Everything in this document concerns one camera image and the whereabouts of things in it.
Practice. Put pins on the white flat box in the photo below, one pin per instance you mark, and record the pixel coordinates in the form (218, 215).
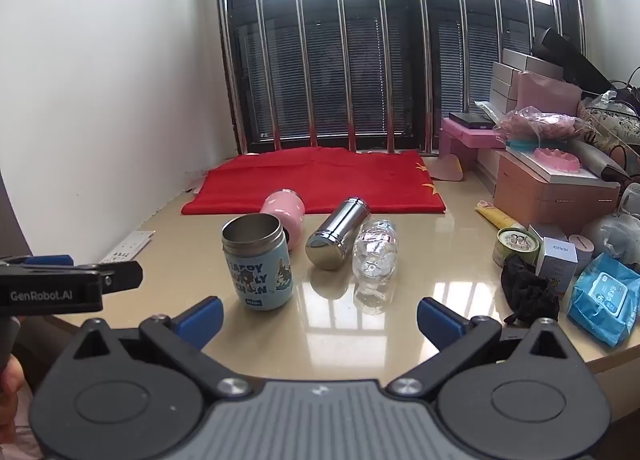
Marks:
(520, 159)

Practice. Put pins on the white remote control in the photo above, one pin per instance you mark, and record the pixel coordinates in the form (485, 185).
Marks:
(127, 245)

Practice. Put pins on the clear plastic bottle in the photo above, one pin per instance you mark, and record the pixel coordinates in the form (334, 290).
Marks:
(375, 260)

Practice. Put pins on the black framed window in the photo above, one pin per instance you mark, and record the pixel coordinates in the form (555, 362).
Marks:
(325, 65)

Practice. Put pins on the stack of white boxes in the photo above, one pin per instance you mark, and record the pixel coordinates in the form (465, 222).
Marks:
(505, 85)

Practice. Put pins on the white round appliance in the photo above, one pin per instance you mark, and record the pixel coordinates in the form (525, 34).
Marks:
(631, 197)

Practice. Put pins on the stainless steel cup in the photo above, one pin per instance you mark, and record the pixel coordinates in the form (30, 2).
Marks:
(335, 235)

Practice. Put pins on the black flat box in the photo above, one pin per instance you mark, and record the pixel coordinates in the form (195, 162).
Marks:
(470, 118)

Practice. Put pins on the steel window guard bars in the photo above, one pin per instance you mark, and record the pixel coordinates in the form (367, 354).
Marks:
(306, 65)

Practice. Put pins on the grey plastic bag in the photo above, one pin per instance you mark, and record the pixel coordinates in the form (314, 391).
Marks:
(612, 237)

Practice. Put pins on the grey hair dryer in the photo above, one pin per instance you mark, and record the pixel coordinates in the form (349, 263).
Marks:
(597, 160)

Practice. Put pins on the black folded object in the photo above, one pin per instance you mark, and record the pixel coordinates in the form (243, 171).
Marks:
(570, 58)

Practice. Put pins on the tin can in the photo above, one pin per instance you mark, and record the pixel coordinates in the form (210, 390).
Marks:
(515, 245)

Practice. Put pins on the large pink box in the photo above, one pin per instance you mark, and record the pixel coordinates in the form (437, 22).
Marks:
(550, 202)

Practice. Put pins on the pink paper bag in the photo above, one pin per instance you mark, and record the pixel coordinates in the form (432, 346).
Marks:
(545, 93)

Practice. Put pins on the small grey carton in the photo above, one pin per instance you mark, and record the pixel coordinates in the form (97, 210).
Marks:
(545, 231)

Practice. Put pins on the blue printed steel cup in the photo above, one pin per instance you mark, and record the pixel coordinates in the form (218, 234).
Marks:
(260, 280)

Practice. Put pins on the blue wet wipes pack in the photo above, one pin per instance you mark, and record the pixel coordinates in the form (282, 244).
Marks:
(605, 300)

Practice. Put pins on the teal round lid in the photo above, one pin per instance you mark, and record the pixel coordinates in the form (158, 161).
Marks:
(520, 144)

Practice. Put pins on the yellow tube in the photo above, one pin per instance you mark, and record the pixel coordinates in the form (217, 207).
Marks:
(497, 214)

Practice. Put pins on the pink soap dish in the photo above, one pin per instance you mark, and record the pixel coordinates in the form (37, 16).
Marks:
(556, 160)

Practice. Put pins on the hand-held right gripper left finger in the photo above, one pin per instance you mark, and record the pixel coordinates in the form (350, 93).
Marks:
(201, 321)

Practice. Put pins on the pink cup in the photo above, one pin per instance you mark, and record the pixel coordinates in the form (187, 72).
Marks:
(285, 210)

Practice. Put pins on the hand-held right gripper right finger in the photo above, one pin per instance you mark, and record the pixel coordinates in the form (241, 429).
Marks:
(439, 322)

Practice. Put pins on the floral patterned bag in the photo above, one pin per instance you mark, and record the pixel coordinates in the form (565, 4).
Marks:
(612, 128)

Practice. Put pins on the pink stool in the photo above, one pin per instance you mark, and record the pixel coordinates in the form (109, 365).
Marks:
(465, 138)

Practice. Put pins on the person's left hand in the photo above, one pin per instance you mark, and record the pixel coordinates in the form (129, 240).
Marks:
(10, 382)

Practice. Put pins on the pink heart-shaped pad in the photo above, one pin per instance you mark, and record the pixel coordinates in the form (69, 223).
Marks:
(446, 168)

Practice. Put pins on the clear bag with pink contents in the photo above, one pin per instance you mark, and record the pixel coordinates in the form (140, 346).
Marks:
(540, 123)

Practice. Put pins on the red cloth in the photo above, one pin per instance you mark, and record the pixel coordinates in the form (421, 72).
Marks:
(325, 180)

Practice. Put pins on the small white carton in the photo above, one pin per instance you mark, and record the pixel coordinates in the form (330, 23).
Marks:
(555, 265)

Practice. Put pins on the black cloth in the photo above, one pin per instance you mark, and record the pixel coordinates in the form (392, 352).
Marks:
(527, 292)

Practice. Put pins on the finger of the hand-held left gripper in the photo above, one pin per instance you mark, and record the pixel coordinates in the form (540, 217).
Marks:
(122, 275)
(50, 260)

